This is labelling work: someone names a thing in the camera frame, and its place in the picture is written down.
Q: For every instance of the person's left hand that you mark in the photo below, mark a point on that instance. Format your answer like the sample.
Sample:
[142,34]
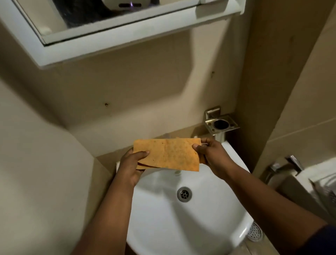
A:
[130,168]

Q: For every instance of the steel sink drain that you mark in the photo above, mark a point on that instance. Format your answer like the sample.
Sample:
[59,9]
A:
[184,194]

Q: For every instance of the white ceramic sink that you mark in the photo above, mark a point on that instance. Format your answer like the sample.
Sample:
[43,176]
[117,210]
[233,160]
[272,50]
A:
[170,226]

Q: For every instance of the round steel floor drain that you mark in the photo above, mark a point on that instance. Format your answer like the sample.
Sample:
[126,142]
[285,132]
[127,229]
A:
[255,232]

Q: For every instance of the person's left forearm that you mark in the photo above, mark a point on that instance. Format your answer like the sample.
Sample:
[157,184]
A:
[105,223]

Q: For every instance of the person's right forearm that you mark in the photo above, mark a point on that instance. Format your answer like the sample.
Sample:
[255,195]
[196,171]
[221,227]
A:
[273,207]

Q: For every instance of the person's right hand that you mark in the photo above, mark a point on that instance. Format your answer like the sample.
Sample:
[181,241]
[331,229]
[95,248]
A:
[216,159]

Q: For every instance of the orange cleaning cloth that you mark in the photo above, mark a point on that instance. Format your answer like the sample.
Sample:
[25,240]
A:
[168,155]

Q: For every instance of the dark blue shirt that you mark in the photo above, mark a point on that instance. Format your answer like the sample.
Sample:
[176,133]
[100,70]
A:
[320,241]

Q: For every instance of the white framed mirror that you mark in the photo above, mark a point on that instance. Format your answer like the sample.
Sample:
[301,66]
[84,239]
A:
[78,42]

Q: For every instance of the chrome bidet sprayer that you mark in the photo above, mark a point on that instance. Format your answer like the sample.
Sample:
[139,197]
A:
[295,161]

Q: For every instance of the white toilet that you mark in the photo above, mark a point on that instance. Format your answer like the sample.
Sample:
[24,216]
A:
[296,191]

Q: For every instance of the steel wall tumbler holder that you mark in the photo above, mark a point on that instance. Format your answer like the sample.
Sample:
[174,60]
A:
[221,124]

